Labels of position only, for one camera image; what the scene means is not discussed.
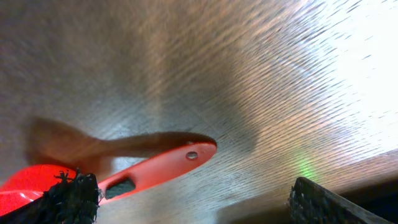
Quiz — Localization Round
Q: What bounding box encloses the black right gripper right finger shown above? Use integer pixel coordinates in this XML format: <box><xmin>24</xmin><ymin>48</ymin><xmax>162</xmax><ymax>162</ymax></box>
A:
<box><xmin>289</xmin><ymin>177</ymin><xmax>390</xmax><ymax>224</ymax></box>

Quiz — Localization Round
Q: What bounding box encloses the red measuring scoop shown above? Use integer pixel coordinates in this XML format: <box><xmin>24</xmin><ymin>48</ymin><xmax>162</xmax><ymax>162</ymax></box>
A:
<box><xmin>1</xmin><ymin>142</ymin><xmax>217</xmax><ymax>216</ymax></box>

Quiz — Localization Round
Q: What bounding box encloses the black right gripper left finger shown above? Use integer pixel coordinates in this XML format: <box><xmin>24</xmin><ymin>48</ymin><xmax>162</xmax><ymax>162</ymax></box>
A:
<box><xmin>1</xmin><ymin>170</ymin><xmax>101</xmax><ymax>224</ymax></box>

